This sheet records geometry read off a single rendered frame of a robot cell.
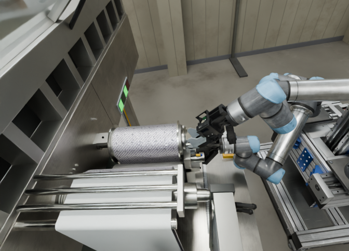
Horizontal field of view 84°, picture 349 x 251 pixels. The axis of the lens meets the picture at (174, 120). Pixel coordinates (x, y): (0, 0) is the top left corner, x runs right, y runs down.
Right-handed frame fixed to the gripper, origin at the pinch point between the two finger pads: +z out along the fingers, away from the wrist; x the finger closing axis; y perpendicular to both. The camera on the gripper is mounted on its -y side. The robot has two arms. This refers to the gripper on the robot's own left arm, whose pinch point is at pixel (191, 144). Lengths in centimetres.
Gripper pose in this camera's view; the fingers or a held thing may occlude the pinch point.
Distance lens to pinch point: 75.1
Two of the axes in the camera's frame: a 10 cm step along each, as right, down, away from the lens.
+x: -0.2, 7.2, -6.9
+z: -6.9, 4.9, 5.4
